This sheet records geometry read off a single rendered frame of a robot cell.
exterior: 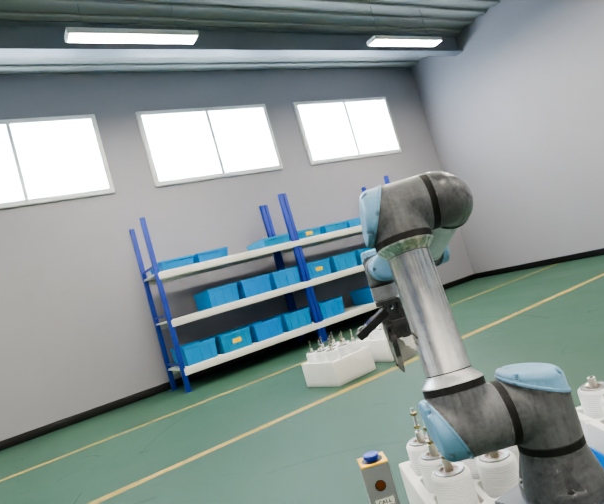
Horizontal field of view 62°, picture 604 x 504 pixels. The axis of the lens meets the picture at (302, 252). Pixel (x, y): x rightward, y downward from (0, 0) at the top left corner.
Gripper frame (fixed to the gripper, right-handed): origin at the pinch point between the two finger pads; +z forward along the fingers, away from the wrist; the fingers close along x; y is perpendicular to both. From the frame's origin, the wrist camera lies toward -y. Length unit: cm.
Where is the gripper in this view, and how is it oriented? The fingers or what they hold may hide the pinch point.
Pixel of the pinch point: (399, 367)
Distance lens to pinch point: 154.6
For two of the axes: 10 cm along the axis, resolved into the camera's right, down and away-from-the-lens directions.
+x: 0.0, 0.6, 10.0
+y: 9.6, -2.8, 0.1
